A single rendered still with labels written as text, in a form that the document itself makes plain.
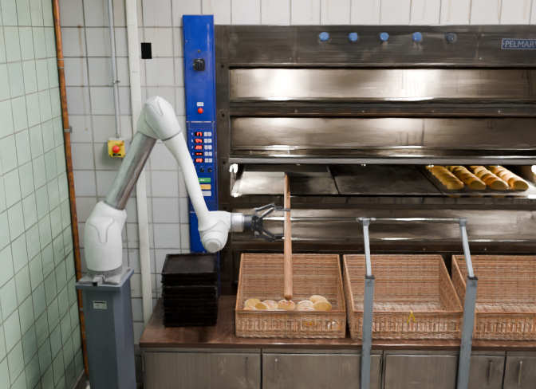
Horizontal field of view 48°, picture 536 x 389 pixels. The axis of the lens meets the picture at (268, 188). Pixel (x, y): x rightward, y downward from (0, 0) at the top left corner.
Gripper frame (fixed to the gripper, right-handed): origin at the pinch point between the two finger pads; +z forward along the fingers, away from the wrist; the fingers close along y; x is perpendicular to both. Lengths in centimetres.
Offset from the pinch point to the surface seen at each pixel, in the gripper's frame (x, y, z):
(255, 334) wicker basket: -4, 60, -15
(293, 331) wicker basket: -4, 58, 4
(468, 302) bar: 6, 37, 86
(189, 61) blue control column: -50, -72, -51
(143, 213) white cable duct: -51, 12, -80
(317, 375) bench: 1, 80, 16
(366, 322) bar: 6, 47, 38
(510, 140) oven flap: -53, -30, 119
